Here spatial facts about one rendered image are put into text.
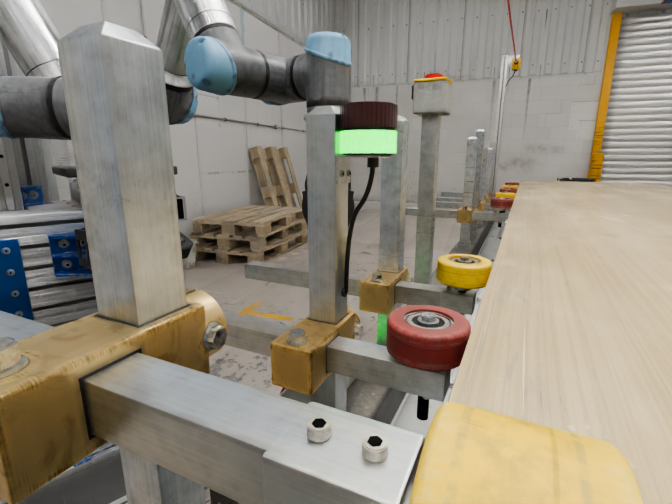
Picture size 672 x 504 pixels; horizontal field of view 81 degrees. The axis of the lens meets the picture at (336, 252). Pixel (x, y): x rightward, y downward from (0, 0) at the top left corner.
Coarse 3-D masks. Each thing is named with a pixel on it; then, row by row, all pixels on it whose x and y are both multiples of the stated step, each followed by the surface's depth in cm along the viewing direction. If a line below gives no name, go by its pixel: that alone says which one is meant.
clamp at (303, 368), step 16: (304, 320) 47; (352, 320) 49; (288, 336) 43; (320, 336) 43; (336, 336) 45; (352, 336) 49; (272, 352) 41; (288, 352) 40; (304, 352) 40; (320, 352) 41; (272, 368) 42; (288, 368) 41; (304, 368) 40; (320, 368) 42; (288, 384) 41; (304, 384) 40; (320, 384) 42
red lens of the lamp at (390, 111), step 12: (348, 108) 38; (360, 108) 38; (372, 108) 38; (384, 108) 38; (396, 108) 39; (348, 120) 39; (360, 120) 38; (372, 120) 38; (384, 120) 38; (396, 120) 40
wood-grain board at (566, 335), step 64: (576, 192) 179; (640, 192) 179; (512, 256) 65; (576, 256) 65; (640, 256) 65; (512, 320) 39; (576, 320) 39; (640, 320) 39; (512, 384) 28; (576, 384) 28; (640, 384) 28; (640, 448) 22
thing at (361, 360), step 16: (240, 320) 49; (256, 320) 49; (240, 336) 48; (256, 336) 47; (272, 336) 46; (256, 352) 47; (336, 352) 42; (352, 352) 41; (368, 352) 41; (384, 352) 41; (336, 368) 43; (352, 368) 42; (368, 368) 41; (384, 368) 40; (400, 368) 39; (384, 384) 40; (400, 384) 39; (416, 384) 39; (432, 384) 38; (448, 384) 39
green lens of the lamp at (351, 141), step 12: (348, 132) 39; (360, 132) 38; (372, 132) 38; (384, 132) 38; (396, 132) 40; (348, 144) 39; (360, 144) 39; (372, 144) 38; (384, 144) 39; (396, 144) 41
